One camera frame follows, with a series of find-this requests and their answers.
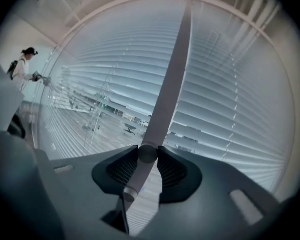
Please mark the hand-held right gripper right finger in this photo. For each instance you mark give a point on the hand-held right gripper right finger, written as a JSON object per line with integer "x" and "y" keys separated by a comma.
{"x": 210, "y": 204}

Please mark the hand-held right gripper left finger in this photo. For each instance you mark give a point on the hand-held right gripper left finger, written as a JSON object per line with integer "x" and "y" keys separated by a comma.
{"x": 89, "y": 196}

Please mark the black office chair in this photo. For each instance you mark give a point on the black office chair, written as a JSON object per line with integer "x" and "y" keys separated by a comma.
{"x": 129, "y": 128}

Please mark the grey metal window post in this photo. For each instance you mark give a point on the grey metal window post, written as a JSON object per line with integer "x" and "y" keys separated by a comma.
{"x": 169, "y": 84}

